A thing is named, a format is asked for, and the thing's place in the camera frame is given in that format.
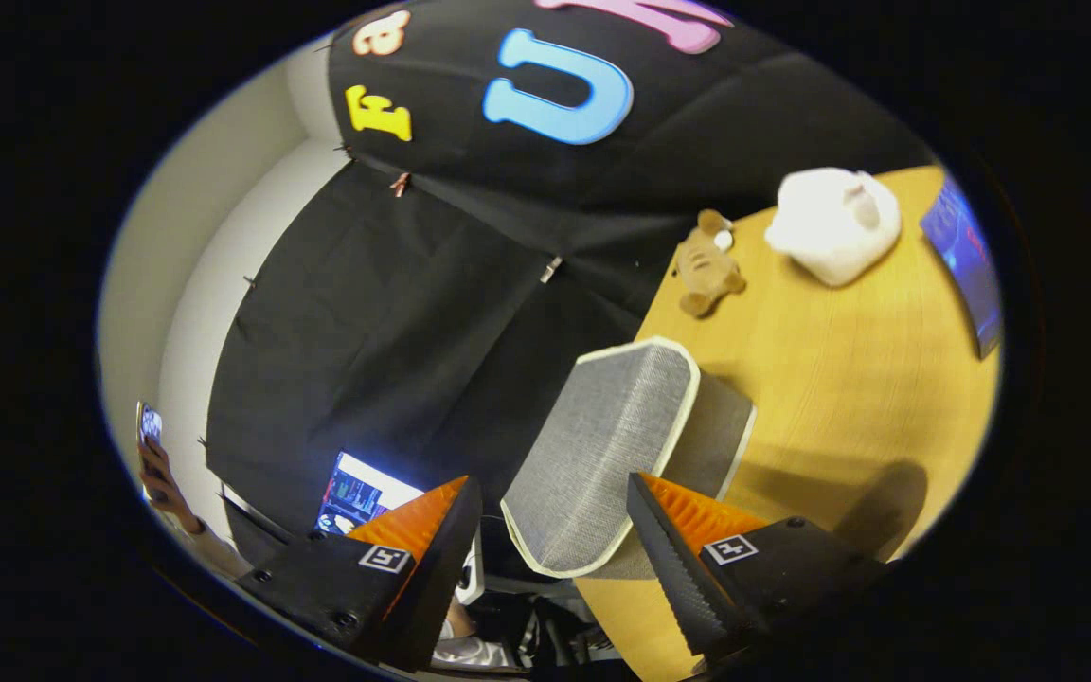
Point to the smartphone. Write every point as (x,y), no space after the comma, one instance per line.
(150,423)

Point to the grey fabric storage box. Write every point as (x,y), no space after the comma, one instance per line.
(593,455)

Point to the pink clip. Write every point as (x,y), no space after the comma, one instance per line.
(401,184)

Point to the laptop screen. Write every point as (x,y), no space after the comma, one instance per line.
(361,493)

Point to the brown plush toy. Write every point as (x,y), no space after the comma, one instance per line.
(705,270)

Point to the blue book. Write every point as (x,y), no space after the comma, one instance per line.
(967,260)

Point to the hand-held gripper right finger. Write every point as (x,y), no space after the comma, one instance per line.
(683,587)

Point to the black backdrop cloth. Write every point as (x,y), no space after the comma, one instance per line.
(394,313)

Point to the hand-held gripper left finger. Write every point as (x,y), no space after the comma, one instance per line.
(441,587)

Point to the metal clip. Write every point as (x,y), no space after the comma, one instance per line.
(550,270)

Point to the white plush toy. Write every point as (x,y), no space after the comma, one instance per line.
(830,227)

